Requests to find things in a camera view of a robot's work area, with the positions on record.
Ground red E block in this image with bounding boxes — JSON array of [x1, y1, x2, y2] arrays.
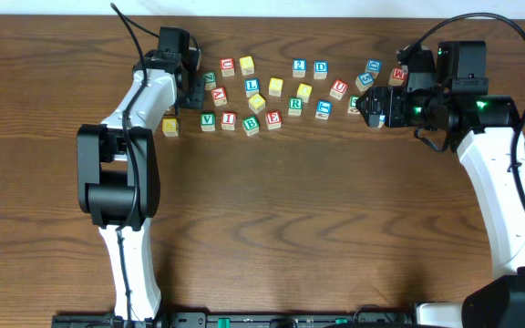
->
[[265, 111, 283, 130]]

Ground red u block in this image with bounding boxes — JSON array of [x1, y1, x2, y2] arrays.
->
[[220, 58, 235, 77], [330, 79, 348, 100]]

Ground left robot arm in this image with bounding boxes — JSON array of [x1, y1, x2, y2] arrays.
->
[[77, 26, 204, 327]]

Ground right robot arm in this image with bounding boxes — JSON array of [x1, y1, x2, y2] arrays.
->
[[355, 41, 525, 327]]

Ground blue P block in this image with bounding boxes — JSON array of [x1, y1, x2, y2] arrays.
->
[[378, 115, 386, 128]]

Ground green Z block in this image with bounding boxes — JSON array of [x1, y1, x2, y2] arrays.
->
[[202, 71, 217, 90]]

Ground red M block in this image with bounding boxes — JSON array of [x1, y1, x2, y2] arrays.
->
[[388, 67, 408, 87]]

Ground red A block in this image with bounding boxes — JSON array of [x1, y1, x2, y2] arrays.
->
[[211, 87, 227, 107]]

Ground blue 5 block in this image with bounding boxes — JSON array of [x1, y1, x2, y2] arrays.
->
[[355, 72, 375, 93]]

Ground green V block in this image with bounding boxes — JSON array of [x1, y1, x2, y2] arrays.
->
[[200, 113, 216, 132]]

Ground green block centre right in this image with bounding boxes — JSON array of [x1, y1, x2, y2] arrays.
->
[[347, 95, 360, 115]]

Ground blue D block right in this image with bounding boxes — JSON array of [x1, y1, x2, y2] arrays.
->
[[365, 58, 382, 79]]

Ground blue d block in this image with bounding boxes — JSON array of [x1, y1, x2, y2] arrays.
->
[[314, 61, 328, 79], [365, 58, 382, 79]]

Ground yellow K block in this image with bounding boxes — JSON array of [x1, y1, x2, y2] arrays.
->
[[161, 118, 180, 138]]

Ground red I block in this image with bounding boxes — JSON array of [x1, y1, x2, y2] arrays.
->
[[221, 112, 237, 131]]

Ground yellow block top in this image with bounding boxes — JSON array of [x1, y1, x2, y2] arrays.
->
[[239, 56, 255, 76]]

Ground blue L block centre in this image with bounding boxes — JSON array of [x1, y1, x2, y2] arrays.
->
[[244, 78, 260, 98]]

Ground yellow O block centre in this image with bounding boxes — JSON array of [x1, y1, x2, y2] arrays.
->
[[248, 94, 266, 114]]

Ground yellow o block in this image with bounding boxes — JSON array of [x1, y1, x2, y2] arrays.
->
[[248, 94, 266, 114], [296, 83, 313, 103]]

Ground green B block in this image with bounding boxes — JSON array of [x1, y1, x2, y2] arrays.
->
[[242, 116, 260, 136]]

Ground yellow S block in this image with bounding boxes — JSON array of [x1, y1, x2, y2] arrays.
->
[[268, 77, 283, 97]]

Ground yellow O block right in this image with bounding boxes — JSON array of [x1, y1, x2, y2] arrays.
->
[[296, 83, 313, 103]]

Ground green R block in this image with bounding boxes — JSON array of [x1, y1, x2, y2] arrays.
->
[[288, 97, 303, 116]]

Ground blue 2 block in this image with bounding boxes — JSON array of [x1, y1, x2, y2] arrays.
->
[[293, 58, 307, 78]]

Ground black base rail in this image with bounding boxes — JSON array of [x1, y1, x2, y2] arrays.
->
[[51, 309, 416, 328]]

